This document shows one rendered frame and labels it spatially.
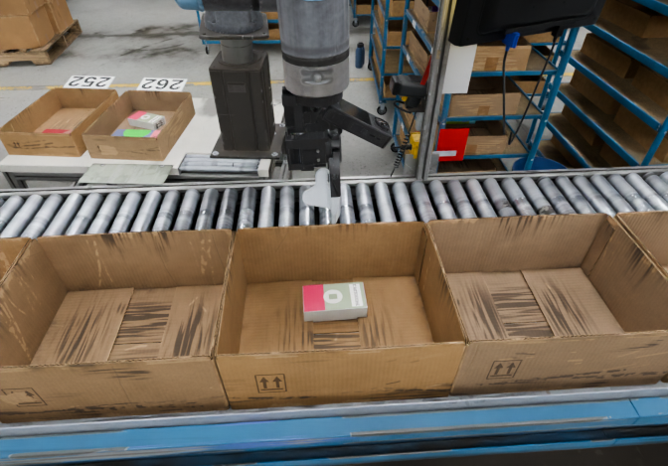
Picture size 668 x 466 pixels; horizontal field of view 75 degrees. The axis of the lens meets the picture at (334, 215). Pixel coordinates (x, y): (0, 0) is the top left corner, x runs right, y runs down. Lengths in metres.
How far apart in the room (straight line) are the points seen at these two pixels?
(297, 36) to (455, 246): 0.59
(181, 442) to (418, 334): 0.47
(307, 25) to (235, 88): 1.04
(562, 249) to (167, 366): 0.84
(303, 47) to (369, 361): 0.47
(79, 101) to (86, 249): 1.31
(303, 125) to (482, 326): 0.56
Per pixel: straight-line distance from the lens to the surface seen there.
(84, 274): 1.08
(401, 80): 1.41
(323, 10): 0.56
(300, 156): 0.65
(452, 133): 1.55
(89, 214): 1.60
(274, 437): 0.79
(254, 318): 0.94
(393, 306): 0.95
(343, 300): 0.91
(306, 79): 0.59
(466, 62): 1.44
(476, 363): 0.79
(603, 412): 0.92
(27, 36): 5.37
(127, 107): 2.10
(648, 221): 1.15
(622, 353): 0.89
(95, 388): 0.83
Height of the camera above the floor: 1.63
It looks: 40 degrees down
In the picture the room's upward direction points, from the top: straight up
